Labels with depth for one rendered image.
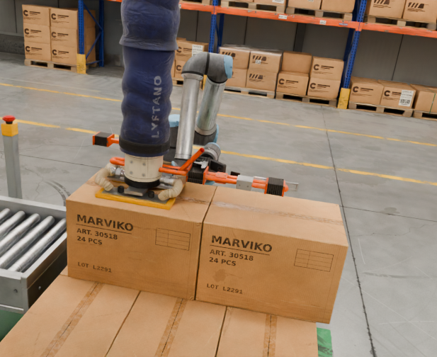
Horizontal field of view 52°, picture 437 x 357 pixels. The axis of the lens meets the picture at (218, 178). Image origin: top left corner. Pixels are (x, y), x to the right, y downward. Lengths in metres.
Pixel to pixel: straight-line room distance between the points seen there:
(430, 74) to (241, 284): 9.16
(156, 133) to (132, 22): 0.45
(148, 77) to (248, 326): 1.11
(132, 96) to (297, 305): 1.13
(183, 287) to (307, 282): 0.54
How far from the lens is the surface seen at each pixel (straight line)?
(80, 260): 2.14
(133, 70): 1.85
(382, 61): 10.50
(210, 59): 2.35
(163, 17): 1.80
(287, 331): 2.00
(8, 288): 2.23
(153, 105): 1.86
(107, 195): 2.00
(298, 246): 1.87
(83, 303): 2.06
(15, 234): 2.61
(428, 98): 9.49
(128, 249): 2.01
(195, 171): 1.97
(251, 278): 1.97
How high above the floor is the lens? 1.82
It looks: 22 degrees down
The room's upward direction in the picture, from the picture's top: 6 degrees clockwise
